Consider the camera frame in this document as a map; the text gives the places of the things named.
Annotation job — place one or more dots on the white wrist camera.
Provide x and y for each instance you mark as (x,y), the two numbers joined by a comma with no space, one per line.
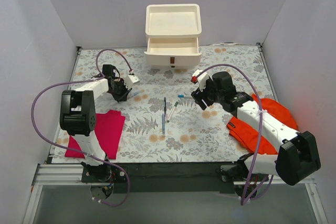
(130,80)
(200,78)

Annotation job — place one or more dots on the floral patterned table mat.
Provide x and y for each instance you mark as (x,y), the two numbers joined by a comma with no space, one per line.
(192,135)

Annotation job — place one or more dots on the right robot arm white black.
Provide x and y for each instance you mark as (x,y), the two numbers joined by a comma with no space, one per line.
(296,155)

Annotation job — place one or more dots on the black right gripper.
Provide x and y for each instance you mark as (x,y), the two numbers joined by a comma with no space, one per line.
(200,94)

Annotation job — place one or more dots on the aluminium front frame rail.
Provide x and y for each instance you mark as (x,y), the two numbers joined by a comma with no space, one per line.
(65,193)

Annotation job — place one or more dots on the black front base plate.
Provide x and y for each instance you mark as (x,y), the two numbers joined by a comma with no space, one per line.
(184,177)

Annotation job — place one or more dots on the white teal capped marker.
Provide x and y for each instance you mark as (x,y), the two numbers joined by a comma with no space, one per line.
(185,96)

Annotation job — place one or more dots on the magenta folded cloth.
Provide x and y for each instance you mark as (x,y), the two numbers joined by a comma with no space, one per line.
(108,130)

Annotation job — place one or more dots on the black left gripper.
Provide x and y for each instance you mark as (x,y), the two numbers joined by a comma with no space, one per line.
(122,91)

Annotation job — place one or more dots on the light blue translucent pen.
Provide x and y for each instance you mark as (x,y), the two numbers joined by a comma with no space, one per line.
(163,124)

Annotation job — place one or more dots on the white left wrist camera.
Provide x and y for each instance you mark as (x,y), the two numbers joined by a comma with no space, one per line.
(130,80)

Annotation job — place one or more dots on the white top drawer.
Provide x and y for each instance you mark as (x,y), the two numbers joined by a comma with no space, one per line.
(173,52)

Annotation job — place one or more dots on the white green pen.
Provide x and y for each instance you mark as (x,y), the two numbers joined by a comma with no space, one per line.
(172,111)

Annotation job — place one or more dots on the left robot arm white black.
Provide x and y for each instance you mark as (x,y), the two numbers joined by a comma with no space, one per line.
(78,113)

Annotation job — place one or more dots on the white stacked drawer unit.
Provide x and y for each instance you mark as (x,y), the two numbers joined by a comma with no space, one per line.
(173,21)

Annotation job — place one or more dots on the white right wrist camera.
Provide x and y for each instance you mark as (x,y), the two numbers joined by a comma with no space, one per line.
(200,78)

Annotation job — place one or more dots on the orange crumpled cloth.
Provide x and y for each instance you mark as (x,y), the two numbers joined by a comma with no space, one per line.
(247,136)

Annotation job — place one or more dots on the blue capped white pen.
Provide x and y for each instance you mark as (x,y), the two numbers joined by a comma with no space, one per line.
(138,92)

